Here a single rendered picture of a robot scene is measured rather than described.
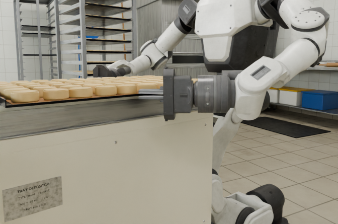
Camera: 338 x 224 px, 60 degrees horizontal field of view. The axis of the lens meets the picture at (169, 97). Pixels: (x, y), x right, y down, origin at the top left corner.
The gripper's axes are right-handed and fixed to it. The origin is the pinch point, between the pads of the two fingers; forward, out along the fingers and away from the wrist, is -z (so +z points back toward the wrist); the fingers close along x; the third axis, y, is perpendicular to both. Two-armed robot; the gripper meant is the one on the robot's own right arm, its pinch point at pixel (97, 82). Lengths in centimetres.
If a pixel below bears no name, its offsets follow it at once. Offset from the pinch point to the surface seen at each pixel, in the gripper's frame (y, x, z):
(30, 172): 3, -13, -50
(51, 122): 6.1, -4.1, -45.6
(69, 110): 8.9, -2.1, -42.8
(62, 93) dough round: 8.9, 1.9, -45.5
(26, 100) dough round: 4, 1, -50
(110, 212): 15.4, -27.8, -37.9
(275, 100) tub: 169, -70, 423
